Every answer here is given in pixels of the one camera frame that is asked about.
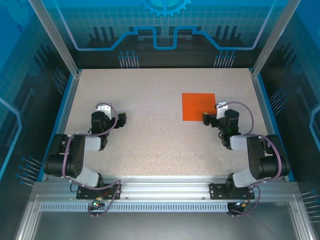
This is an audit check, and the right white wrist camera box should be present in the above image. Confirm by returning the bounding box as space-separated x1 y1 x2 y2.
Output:
216 101 230 120

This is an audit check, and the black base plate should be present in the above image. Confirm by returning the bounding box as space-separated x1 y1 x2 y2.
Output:
209 183 256 201
76 183 123 201

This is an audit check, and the cable connector with orange tag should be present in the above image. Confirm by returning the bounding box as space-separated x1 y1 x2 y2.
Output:
232 199 252 209

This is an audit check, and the grey metal sheet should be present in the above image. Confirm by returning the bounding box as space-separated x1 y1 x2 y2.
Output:
32 211 301 240

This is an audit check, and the cable connector with green light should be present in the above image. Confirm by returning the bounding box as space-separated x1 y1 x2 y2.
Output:
90 196 105 210

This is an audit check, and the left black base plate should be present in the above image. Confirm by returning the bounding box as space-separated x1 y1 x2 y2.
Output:
76 183 123 201

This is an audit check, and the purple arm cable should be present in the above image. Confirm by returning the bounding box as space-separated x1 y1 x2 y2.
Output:
61 102 123 218
217 101 285 218

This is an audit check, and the right aluminium frame post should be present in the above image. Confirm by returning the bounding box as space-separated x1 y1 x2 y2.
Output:
249 0 302 78

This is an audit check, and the aluminium frame post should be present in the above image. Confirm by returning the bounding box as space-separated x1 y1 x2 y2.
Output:
249 0 302 78
27 0 83 77

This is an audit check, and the slotted grey cable duct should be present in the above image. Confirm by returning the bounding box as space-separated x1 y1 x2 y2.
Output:
38 202 232 213

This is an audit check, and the orange paper sheet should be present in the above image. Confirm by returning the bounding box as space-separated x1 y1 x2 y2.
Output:
181 92 217 122

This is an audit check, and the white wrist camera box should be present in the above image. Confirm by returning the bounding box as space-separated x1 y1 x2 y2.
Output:
216 101 230 120
96 103 113 118

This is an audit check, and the left aluminium side rail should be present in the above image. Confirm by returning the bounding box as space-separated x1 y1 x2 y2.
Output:
37 72 82 182

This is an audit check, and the aluminium mounting beam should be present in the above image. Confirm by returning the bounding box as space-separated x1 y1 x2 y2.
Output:
32 174 300 204

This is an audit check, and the aluminium side rail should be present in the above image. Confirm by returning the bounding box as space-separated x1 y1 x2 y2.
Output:
251 74 296 182
37 72 82 182

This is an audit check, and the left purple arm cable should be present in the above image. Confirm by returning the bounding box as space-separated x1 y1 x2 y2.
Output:
61 102 123 218

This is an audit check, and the left aluminium frame post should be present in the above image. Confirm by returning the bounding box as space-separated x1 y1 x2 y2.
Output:
27 0 83 77

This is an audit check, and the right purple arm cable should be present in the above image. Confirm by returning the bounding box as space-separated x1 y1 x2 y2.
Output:
217 101 285 218

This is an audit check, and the right aluminium side rail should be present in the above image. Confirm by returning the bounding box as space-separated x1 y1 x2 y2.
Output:
251 74 296 182

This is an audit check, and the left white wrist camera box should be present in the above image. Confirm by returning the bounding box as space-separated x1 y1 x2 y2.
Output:
96 103 113 118

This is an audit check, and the aluminium lower frame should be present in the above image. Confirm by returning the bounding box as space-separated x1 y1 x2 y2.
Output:
14 194 316 240

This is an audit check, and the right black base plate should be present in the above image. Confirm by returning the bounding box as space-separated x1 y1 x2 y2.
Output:
209 183 256 201

